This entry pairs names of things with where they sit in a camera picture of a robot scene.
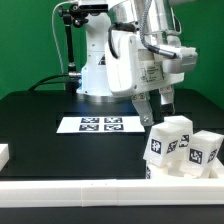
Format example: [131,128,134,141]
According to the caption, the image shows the white U-shaped fence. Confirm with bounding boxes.
[0,143,224,209]

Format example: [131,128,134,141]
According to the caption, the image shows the camera on mount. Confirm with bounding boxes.
[78,0,108,13]

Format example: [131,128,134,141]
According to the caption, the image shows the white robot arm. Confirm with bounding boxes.
[78,0,184,126]

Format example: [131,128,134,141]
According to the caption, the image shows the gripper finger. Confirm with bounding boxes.
[131,92,154,126]
[159,85,175,116]

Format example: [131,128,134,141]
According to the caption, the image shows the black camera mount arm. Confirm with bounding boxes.
[58,3,100,93]

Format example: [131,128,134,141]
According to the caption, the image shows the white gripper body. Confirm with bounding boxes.
[104,31,186,98]

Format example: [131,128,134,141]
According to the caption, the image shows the black cables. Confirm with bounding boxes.
[28,73,72,92]

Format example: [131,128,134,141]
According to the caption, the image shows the white cable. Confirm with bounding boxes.
[51,0,78,92]

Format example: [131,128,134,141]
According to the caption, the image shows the white marker sheet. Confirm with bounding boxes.
[57,116,144,134]

